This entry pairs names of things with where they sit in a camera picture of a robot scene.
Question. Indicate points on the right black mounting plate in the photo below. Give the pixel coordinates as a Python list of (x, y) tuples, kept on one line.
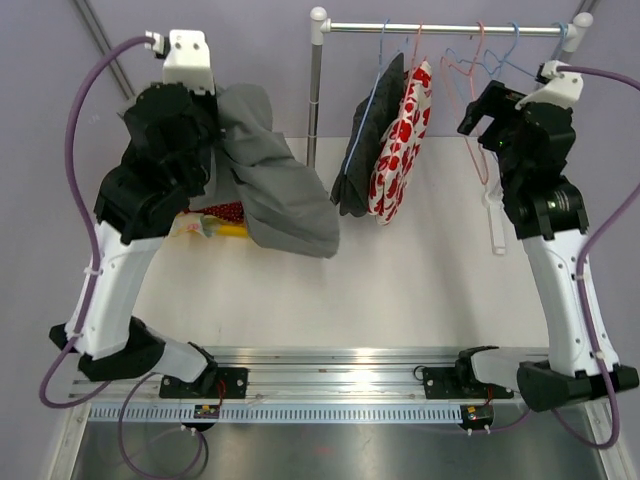
[(443, 383)]

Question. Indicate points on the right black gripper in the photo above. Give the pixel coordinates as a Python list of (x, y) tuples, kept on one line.
[(499, 103)]

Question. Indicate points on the red white polka-dot skirt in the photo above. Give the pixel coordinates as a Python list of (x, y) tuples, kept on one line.
[(231, 213)]

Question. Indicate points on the dark grey dotted skirt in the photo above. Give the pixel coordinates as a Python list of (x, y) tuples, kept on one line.
[(352, 199)]

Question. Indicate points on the silver white clothes rack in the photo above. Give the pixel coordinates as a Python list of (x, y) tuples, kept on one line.
[(322, 25)]

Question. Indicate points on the white red floral skirt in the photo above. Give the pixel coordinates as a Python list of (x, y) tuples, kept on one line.
[(401, 145)]

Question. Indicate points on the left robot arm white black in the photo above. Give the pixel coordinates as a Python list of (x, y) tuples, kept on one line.
[(166, 164)]

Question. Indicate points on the white slotted cable duct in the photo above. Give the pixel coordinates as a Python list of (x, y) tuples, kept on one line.
[(279, 413)]

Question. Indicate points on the yellow plastic tray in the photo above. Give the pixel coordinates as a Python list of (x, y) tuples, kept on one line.
[(231, 230)]

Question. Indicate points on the blue hanger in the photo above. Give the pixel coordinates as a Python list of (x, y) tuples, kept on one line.
[(374, 115), (488, 61), (564, 30)]

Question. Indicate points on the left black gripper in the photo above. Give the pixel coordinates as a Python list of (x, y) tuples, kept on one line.
[(211, 103)]

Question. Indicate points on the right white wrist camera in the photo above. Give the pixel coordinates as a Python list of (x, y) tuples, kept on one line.
[(562, 89)]

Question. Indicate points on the plain grey skirt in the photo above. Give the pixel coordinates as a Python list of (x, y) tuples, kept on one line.
[(285, 204)]

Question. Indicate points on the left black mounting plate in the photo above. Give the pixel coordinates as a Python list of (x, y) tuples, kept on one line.
[(227, 382)]

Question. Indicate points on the black mounting plate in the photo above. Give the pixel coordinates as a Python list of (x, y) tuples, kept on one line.
[(443, 383), (227, 382)]

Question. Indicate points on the aluminium rail base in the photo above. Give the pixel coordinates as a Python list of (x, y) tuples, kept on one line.
[(277, 375)]

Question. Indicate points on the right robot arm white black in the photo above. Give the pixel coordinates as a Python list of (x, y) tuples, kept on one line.
[(549, 217)]

